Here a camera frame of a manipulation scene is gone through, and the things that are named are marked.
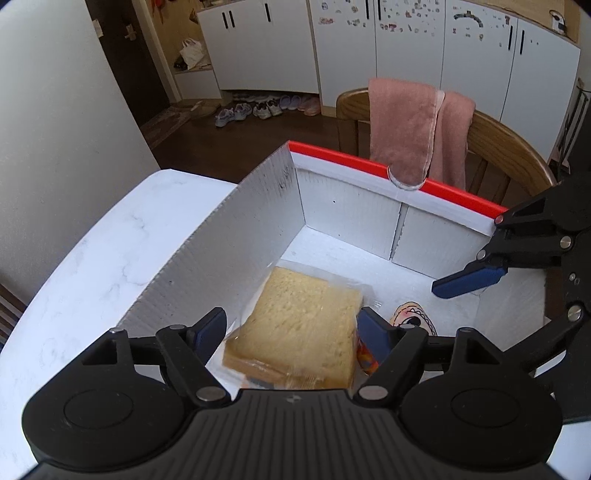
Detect bagged bread slice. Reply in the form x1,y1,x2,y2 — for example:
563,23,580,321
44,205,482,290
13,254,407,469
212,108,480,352
222,261,379,390

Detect red orange fish charm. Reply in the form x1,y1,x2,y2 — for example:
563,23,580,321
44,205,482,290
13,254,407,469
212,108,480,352
356,339,380,376

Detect bunny doll keychain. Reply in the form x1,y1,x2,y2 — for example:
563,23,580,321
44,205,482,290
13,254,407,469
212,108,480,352
389,301,438,336

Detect red white cardboard box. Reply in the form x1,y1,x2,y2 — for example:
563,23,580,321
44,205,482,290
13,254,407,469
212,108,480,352
120,146,546,349

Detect pink towel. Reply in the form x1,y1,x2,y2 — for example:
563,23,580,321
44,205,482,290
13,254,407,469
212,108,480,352
369,78,476,190

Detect wooden chair with towel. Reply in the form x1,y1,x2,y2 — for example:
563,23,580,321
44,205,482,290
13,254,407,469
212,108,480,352
335,79,556,204

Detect white lower cabinets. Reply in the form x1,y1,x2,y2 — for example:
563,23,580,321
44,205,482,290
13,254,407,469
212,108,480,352
198,0,580,157

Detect row of shoes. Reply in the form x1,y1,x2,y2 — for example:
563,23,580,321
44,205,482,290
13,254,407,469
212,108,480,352
214,93,322,128

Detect white tote bag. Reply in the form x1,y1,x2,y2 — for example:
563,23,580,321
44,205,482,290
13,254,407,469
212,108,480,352
180,38,205,70

